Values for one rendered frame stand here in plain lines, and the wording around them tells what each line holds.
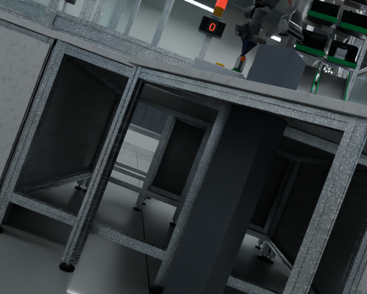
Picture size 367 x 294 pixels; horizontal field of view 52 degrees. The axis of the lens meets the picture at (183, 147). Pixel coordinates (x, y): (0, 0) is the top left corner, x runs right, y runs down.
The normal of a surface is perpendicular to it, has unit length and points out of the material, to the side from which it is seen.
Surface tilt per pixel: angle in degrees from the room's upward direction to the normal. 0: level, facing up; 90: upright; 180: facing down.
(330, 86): 45
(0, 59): 90
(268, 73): 90
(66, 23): 90
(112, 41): 90
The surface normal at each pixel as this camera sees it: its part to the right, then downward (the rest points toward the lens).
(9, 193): -0.03, 0.00
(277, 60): -0.56, -0.21
